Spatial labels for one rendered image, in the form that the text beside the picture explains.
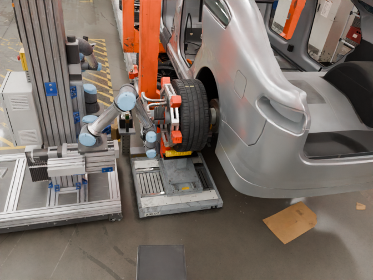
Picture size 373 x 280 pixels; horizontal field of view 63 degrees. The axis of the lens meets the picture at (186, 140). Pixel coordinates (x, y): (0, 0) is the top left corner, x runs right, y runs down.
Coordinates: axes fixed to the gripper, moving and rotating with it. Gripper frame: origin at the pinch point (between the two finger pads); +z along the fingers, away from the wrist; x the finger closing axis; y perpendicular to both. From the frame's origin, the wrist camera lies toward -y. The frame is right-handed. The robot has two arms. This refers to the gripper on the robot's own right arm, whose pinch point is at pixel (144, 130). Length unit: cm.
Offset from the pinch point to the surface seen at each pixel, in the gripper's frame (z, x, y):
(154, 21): 57, -14, 74
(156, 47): 57, -17, 51
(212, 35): 23, -56, 75
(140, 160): 48, -4, -75
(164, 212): -26, -17, -78
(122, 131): 53, 14, -38
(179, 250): -87, -14, -49
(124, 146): 70, 11, -72
